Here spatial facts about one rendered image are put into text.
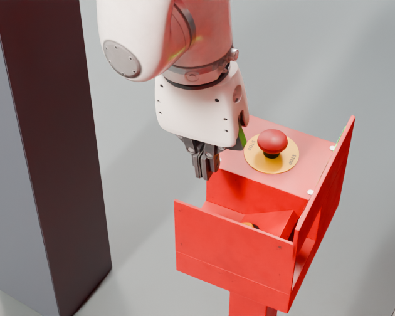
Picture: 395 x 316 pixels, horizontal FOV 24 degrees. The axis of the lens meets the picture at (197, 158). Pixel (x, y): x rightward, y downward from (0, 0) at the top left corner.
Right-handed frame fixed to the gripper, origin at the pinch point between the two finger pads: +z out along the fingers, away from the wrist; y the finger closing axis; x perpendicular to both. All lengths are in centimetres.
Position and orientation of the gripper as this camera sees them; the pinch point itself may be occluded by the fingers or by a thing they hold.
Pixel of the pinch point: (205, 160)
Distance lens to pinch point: 110.4
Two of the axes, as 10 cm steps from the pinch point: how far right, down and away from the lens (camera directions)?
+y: -9.0, -2.6, 3.4
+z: 0.8, 6.8, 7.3
